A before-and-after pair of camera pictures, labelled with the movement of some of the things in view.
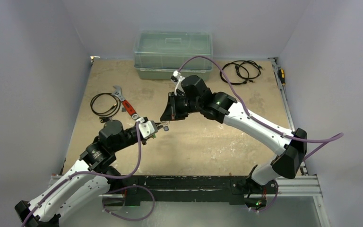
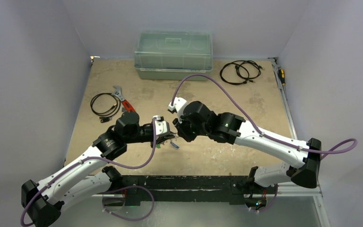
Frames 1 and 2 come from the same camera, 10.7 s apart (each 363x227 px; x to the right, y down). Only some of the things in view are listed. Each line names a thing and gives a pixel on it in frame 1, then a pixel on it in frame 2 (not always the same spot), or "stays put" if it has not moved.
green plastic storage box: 158,53 stays put
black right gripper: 173,106 to 181,131
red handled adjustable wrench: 127,105 stays put
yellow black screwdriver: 281,75 stays put
